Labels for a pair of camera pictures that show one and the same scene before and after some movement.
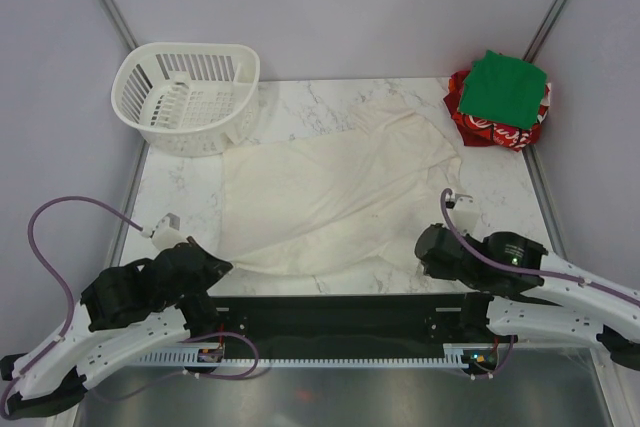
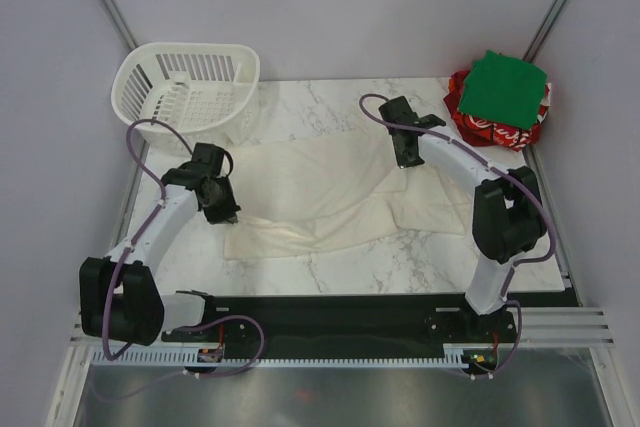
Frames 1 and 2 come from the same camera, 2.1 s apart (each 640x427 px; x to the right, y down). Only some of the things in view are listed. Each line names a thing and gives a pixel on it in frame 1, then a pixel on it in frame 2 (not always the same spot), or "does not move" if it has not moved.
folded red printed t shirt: x=476 y=130 does not move
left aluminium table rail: x=122 y=230 does not move
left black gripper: x=213 y=271 → x=226 y=215
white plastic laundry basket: x=187 y=98 does not move
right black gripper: x=436 y=273 → x=405 y=161
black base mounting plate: x=342 y=326 does not move
